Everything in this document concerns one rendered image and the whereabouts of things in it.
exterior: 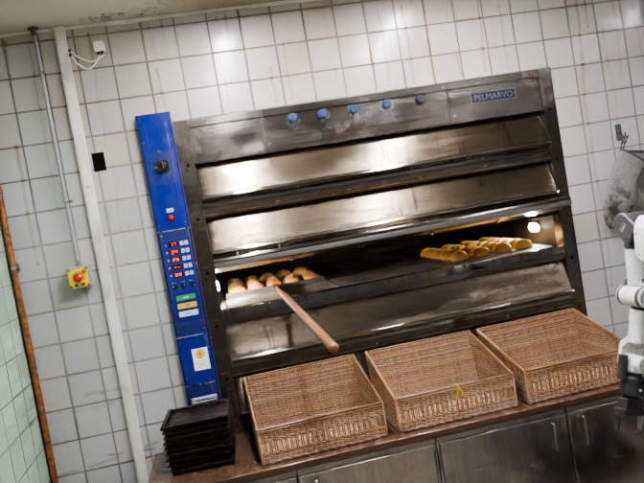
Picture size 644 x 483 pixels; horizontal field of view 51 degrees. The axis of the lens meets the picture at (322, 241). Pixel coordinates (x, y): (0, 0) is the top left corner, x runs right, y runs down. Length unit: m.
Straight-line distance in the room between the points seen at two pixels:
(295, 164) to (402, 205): 0.57
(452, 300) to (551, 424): 0.77
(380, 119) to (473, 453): 1.63
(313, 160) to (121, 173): 0.91
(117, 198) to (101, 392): 0.91
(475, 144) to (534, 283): 0.78
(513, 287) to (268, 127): 1.49
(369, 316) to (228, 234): 0.81
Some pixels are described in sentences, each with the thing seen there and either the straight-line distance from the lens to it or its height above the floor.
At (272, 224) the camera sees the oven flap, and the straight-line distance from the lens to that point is 3.26.
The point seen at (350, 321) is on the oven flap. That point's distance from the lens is 3.35.
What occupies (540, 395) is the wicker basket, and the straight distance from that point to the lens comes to 3.19.
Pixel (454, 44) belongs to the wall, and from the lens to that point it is 3.58.
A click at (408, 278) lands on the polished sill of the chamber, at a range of 3.40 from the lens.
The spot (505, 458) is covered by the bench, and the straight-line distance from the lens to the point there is 3.14.
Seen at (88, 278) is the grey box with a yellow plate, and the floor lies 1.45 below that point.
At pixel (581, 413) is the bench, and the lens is 3.25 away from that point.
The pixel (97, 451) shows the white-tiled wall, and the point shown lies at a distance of 3.45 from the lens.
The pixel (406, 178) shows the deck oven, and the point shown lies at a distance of 3.40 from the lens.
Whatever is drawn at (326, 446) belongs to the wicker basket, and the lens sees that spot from 2.94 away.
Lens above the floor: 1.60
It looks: 3 degrees down
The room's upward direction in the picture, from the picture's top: 10 degrees counter-clockwise
